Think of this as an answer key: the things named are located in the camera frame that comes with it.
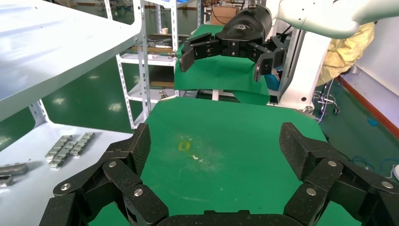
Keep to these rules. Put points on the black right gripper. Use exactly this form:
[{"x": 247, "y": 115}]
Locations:
[{"x": 246, "y": 28}]

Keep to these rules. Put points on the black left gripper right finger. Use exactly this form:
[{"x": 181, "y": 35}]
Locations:
[{"x": 324, "y": 174}]

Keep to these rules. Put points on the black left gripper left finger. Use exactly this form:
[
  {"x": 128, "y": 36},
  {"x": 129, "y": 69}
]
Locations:
[{"x": 118, "y": 174}]

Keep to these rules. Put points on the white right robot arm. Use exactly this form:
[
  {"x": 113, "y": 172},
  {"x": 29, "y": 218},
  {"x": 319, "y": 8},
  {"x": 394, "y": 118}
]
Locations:
[{"x": 311, "y": 15}]

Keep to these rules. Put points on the green cloth on side table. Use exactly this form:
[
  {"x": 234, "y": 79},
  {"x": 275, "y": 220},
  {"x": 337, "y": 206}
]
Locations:
[{"x": 218, "y": 75}]

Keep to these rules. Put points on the brown cardboard box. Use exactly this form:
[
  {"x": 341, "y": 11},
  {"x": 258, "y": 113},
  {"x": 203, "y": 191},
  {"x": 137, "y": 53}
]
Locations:
[{"x": 223, "y": 14}]

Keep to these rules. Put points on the blue plastic object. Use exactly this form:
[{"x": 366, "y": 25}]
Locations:
[{"x": 272, "y": 82}]

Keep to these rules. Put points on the grey ridged metal bar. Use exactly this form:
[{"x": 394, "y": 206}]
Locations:
[
  {"x": 64, "y": 156},
  {"x": 82, "y": 143},
  {"x": 59, "y": 146}
]

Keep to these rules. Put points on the small blue floor object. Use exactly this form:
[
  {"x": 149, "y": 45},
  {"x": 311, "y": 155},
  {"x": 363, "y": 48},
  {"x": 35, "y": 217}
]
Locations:
[{"x": 372, "y": 122}]

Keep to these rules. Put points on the white round object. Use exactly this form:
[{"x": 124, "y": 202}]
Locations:
[{"x": 397, "y": 172}]

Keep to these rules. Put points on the white paper cup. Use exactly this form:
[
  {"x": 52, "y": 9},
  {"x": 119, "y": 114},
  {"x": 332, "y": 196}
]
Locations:
[{"x": 165, "y": 31}]

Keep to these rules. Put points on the chrome stool base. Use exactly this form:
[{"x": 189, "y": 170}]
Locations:
[{"x": 325, "y": 99}]

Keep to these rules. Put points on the white robot torso column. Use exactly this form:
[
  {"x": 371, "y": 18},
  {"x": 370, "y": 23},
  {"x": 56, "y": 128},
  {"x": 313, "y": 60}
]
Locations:
[{"x": 308, "y": 68}]

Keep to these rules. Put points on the wooden board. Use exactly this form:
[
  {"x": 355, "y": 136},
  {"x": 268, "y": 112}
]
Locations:
[
  {"x": 152, "y": 50},
  {"x": 162, "y": 84}
]

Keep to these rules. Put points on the metal table clamp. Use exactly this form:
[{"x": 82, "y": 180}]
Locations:
[{"x": 162, "y": 94}]

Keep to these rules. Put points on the white perforated storage rack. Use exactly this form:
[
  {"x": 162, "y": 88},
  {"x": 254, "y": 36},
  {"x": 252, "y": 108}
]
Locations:
[{"x": 149, "y": 59}]

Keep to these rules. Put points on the flat grey metal piece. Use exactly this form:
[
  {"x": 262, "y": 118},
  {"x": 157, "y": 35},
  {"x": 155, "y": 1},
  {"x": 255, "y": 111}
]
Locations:
[{"x": 14, "y": 169}]

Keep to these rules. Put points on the yellow cloth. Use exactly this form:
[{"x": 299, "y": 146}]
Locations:
[{"x": 343, "y": 53}]

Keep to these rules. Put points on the white metal shelf rack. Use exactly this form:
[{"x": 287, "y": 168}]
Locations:
[{"x": 46, "y": 37}]

